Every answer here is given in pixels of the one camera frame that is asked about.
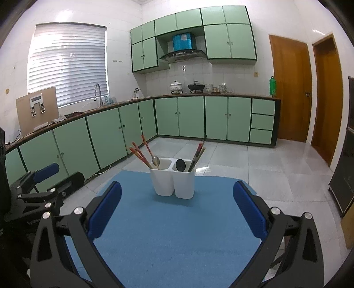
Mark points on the black glass cabinet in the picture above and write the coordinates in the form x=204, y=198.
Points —
x=344, y=171

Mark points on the black spoon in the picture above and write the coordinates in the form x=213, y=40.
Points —
x=180, y=165

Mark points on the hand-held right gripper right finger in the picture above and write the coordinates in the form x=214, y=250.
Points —
x=249, y=207

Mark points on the metal spoon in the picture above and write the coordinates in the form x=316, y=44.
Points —
x=156, y=161

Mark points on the brown wooden door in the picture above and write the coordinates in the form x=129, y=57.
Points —
x=290, y=91
x=327, y=105

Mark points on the green lower kitchen cabinets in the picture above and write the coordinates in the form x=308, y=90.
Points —
x=193, y=116

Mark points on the black range hood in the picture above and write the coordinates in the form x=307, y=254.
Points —
x=182, y=55

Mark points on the chopsticks compartment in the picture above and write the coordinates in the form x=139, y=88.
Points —
x=197, y=160

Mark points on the blue table mat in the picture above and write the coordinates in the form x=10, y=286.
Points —
x=171, y=238

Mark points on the row of glass jars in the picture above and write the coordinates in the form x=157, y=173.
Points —
x=220, y=88

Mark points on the green kitchen cabinets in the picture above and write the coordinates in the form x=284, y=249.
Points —
x=193, y=116
x=221, y=36

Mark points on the black wok with lid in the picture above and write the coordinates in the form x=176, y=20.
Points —
x=197, y=86

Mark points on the white window blinds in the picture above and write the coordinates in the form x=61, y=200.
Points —
x=69, y=63

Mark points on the blue appliance box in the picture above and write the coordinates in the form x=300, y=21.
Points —
x=182, y=41

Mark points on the white plastic utensil cup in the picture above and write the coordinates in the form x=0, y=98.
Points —
x=184, y=184
x=163, y=180

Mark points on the red patterned wooden chopstick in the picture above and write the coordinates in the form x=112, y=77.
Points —
x=198, y=151
x=148, y=148
x=141, y=155
x=138, y=157

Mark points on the cardboard board with white device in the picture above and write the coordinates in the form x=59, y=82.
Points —
x=37, y=110

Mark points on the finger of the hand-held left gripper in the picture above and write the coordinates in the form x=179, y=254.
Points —
x=47, y=171
x=69, y=182

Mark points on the green upper kitchen cabinets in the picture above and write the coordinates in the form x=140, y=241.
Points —
x=221, y=36

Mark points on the cardboard box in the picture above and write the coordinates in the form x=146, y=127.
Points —
x=349, y=229

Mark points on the black chopstick with silver band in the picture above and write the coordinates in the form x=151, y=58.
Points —
x=203, y=142

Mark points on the metal sink faucet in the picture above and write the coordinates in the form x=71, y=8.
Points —
x=97, y=94

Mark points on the green plastic bottle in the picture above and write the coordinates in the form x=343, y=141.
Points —
x=272, y=86

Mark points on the white lidded pot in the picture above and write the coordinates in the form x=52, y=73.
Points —
x=176, y=86

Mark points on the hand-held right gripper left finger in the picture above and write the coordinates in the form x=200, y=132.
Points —
x=106, y=207

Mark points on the cloth on counter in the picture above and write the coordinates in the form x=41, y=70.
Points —
x=58, y=119

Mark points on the small metal kettle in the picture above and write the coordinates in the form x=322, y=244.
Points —
x=137, y=92

